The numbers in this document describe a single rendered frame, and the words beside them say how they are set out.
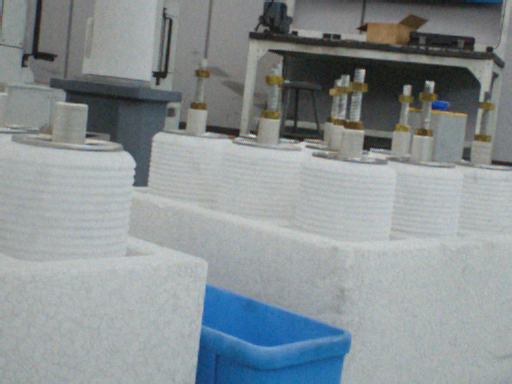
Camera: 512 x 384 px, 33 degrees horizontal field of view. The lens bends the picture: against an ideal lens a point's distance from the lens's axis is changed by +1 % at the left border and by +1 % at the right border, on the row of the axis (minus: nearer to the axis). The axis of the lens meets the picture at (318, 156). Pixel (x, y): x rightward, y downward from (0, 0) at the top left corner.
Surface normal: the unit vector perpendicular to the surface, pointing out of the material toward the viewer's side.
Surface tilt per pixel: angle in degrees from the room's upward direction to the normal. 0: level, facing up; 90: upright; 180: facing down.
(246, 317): 88
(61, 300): 90
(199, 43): 90
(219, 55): 90
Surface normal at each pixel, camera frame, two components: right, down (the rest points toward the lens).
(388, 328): 0.73, 0.12
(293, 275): -0.67, -0.04
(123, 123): 0.44, 0.10
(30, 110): 0.95, 0.12
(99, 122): -0.25, 0.04
